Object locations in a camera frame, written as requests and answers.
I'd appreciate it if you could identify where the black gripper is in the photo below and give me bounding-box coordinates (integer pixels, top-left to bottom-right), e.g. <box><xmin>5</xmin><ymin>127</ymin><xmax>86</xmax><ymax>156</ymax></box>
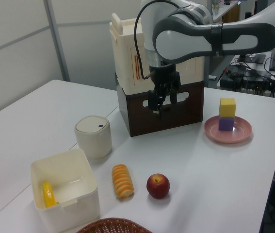
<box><xmin>147</xmin><ymin>64</ymin><xmax>182</xmax><ymax>120</ymax></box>

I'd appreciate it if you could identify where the yellow cube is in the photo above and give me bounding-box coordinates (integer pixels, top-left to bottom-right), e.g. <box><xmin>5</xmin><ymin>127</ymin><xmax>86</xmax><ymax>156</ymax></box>
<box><xmin>219</xmin><ymin>98</ymin><xmax>237</xmax><ymax>118</ymax></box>

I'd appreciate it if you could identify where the purple cube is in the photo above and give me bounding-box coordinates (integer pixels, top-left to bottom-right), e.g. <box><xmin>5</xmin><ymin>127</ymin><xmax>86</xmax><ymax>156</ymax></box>
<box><xmin>218</xmin><ymin>116</ymin><xmax>235</xmax><ymax>132</ymax></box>

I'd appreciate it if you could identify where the dark brown crate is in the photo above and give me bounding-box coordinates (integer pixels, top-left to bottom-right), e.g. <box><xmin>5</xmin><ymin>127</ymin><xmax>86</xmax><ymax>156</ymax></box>
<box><xmin>116</xmin><ymin>80</ymin><xmax>205</xmax><ymax>138</ymax></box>

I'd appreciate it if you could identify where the cream plastic cabinet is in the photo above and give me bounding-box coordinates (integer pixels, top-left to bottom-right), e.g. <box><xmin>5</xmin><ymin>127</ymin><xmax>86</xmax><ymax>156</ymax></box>
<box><xmin>109</xmin><ymin>12</ymin><xmax>205</xmax><ymax>94</ymax></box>

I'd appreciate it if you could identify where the pink plate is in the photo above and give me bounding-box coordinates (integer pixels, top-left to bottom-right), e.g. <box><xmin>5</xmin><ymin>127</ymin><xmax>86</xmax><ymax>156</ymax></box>
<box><xmin>204</xmin><ymin>115</ymin><xmax>253</xmax><ymax>144</ymax></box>

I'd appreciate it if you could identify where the cream lidded canister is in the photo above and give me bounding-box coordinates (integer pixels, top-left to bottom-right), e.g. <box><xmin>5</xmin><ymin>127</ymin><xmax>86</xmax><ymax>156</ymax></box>
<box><xmin>74</xmin><ymin>116</ymin><xmax>113</xmax><ymax>160</ymax></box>

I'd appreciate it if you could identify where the red apple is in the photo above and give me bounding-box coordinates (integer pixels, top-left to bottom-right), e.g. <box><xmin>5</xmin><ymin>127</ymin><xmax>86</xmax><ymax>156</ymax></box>
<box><xmin>146</xmin><ymin>173</ymin><xmax>171</xmax><ymax>200</ymax></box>

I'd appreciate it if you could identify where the long orange striped bread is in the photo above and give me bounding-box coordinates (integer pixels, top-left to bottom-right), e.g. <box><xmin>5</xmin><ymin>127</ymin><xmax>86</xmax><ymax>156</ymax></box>
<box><xmin>112</xmin><ymin>164</ymin><xmax>135</xmax><ymax>200</ymax></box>

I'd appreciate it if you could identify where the black monitor stand base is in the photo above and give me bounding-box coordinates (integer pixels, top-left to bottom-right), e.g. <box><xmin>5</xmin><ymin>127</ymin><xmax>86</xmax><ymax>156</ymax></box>
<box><xmin>238</xmin><ymin>53</ymin><xmax>266</xmax><ymax>64</ymax></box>

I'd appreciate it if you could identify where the brown wicker basket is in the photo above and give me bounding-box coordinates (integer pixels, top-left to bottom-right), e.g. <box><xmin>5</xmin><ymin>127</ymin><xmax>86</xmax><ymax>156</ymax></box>
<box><xmin>76</xmin><ymin>217</ymin><xmax>152</xmax><ymax>233</ymax></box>

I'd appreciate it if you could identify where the cream open plastic box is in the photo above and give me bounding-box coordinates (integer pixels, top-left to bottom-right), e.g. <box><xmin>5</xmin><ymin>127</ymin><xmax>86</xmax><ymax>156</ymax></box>
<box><xmin>30</xmin><ymin>148</ymin><xmax>101</xmax><ymax>233</ymax></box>

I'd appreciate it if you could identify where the yellow toy banana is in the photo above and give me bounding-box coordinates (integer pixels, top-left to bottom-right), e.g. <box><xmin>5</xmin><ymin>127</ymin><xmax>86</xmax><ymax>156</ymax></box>
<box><xmin>42</xmin><ymin>181</ymin><xmax>58</xmax><ymax>208</ymax></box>

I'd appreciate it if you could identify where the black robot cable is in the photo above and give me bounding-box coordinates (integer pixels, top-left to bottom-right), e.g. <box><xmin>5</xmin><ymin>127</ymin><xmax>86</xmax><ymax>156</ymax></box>
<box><xmin>133</xmin><ymin>0</ymin><xmax>158</xmax><ymax>80</ymax></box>

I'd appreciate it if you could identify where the black electronics with cables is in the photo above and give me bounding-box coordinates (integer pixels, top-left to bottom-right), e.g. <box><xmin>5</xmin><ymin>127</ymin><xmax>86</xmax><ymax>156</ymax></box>
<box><xmin>219</xmin><ymin>64</ymin><xmax>275</xmax><ymax>98</ymax></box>

